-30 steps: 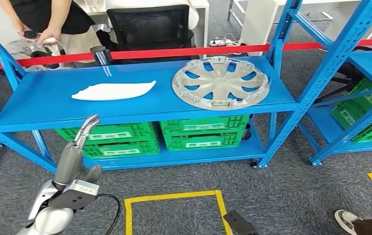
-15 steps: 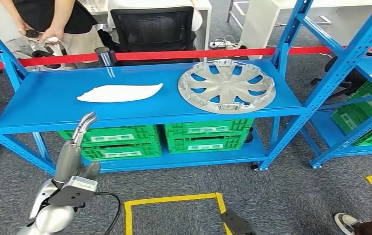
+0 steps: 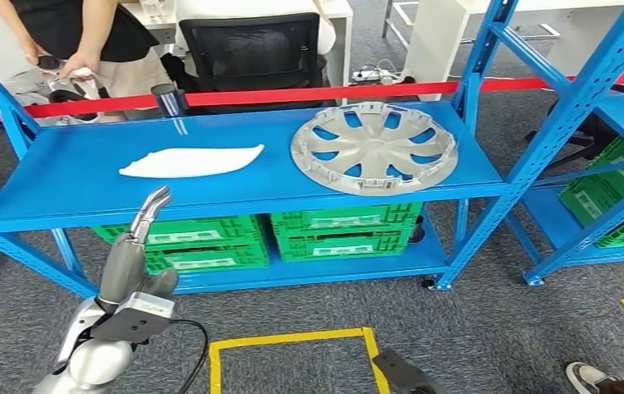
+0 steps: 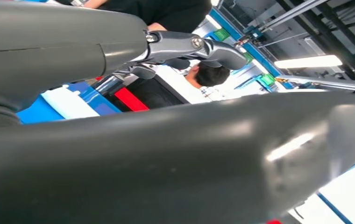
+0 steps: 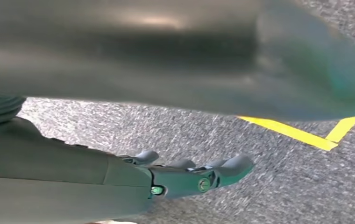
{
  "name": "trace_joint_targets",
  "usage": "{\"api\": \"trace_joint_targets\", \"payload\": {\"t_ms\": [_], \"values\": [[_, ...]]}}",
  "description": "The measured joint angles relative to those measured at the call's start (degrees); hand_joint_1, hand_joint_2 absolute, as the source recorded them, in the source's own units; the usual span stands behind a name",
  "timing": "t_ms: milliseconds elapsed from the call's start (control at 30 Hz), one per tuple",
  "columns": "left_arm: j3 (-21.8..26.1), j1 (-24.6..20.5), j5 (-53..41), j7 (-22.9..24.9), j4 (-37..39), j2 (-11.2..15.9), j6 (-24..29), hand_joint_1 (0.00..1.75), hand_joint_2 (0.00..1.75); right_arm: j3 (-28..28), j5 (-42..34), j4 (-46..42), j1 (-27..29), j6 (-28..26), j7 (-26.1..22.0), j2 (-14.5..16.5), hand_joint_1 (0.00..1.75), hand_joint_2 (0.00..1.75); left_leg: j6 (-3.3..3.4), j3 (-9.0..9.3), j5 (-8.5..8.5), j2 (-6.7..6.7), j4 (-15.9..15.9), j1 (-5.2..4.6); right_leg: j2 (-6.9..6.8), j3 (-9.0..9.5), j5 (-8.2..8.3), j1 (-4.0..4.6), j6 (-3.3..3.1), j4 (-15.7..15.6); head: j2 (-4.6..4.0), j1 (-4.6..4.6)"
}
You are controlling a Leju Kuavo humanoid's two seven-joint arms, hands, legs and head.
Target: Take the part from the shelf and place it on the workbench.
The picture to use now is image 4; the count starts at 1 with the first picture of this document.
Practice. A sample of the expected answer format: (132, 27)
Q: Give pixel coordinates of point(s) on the black barrier post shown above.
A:
(108, 85)

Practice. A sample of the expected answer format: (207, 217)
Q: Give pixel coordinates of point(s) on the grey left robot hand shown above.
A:
(41, 46)

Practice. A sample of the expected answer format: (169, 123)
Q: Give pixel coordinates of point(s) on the ceiling light strip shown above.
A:
(307, 61)

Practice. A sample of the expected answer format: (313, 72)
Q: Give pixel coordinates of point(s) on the red barrier belt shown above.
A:
(131, 100)

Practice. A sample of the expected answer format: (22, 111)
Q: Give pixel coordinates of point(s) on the person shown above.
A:
(171, 12)
(211, 75)

